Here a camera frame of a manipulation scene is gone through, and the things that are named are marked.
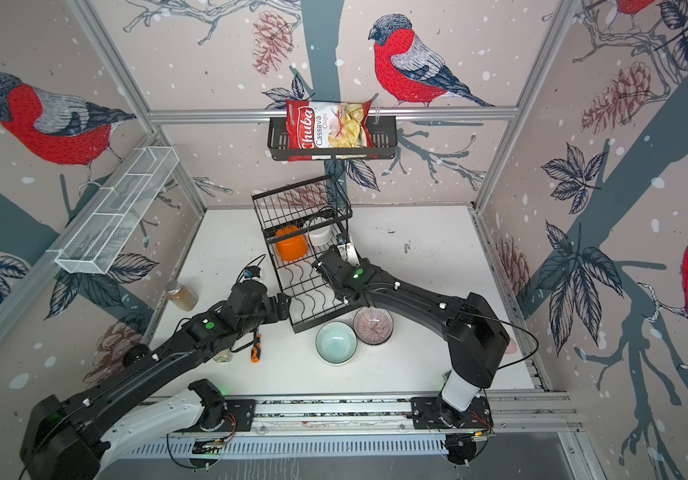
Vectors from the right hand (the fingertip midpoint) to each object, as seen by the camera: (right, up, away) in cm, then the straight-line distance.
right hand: (350, 271), depth 84 cm
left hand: (-20, -8, -5) cm, 22 cm away
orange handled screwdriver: (-27, -22, -1) cm, 35 cm away
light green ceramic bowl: (-4, -20, -2) cm, 20 cm away
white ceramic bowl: (-11, +10, +19) cm, 24 cm away
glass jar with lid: (-51, -8, +4) cm, 52 cm away
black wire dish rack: (-20, +15, +30) cm, 39 cm away
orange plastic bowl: (-21, +5, +16) cm, 27 cm away
